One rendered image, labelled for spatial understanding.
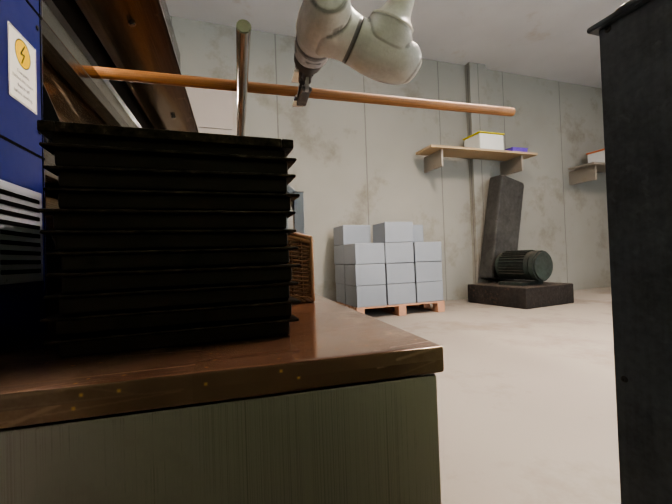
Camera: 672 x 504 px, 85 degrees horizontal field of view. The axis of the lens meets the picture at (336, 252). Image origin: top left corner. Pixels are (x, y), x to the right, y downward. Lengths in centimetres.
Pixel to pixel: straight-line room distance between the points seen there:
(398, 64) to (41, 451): 86
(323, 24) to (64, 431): 78
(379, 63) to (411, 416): 72
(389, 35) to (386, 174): 439
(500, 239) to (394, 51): 488
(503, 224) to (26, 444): 557
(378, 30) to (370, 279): 337
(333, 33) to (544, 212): 627
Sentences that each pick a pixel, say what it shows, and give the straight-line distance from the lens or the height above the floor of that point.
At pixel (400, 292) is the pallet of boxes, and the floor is 26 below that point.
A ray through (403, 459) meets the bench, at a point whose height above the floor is 46.
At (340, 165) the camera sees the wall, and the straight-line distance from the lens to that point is 500.
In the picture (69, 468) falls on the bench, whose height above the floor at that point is 51.
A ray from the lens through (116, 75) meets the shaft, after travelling 123.
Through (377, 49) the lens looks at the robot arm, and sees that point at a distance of 91.
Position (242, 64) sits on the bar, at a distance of 100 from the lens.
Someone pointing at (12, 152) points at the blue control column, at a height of 85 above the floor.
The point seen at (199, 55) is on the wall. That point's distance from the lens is 516.
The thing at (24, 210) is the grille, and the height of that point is 77.
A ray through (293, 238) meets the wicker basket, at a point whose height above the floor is 73.
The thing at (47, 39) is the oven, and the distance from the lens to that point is 97.
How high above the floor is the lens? 68
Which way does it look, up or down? 1 degrees up
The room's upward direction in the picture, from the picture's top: 2 degrees counter-clockwise
